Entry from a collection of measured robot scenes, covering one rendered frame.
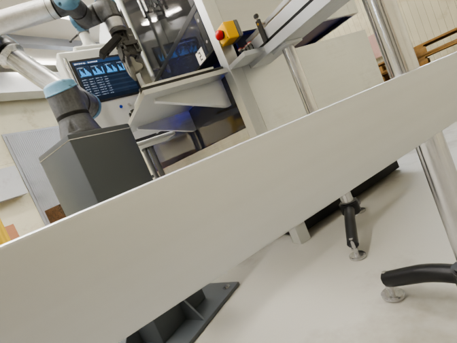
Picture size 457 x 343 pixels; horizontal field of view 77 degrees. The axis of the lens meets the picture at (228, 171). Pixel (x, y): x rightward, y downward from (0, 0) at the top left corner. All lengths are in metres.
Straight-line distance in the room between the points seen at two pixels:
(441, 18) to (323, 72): 7.92
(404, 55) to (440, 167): 0.22
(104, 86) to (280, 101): 1.30
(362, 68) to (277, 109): 0.69
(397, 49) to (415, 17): 8.86
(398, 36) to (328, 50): 1.14
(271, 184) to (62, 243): 0.22
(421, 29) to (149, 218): 9.31
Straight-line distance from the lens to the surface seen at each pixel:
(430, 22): 9.48
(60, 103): 1.21
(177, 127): 1.81
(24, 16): 1.38
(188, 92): 1.33
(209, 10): 1.44
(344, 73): 1.79
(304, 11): 1.14
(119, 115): 2.19
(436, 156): 0.66
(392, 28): 0.65
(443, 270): 0.80
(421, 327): 0.87
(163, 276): 0.30
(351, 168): 0.43
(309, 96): 1.24
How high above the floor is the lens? 0.55
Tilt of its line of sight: 5 degrees down
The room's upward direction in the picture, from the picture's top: 23 degrees counter-clockwise
